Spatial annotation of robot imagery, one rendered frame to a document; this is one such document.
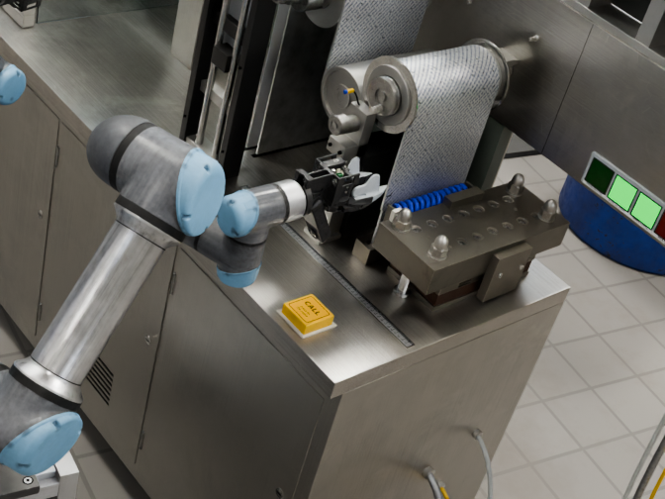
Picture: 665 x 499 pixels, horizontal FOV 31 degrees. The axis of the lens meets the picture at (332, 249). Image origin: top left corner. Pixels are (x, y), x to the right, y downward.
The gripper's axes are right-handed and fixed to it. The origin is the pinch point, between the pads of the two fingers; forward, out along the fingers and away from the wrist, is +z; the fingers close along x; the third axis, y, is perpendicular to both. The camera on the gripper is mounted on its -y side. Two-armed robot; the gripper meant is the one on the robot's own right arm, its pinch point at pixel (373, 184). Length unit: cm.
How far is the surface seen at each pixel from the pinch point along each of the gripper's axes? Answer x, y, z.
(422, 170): -0.5, 0.7, 12.5
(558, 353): 14, -109, 130
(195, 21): 75, -6, 10
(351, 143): 7.9, 4.7, -0.4
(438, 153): -0.6, 3.9, 16.0
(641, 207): -35, 10, 36
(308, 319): -12.3, -16.6, -21.4
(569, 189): 69, -98, 193
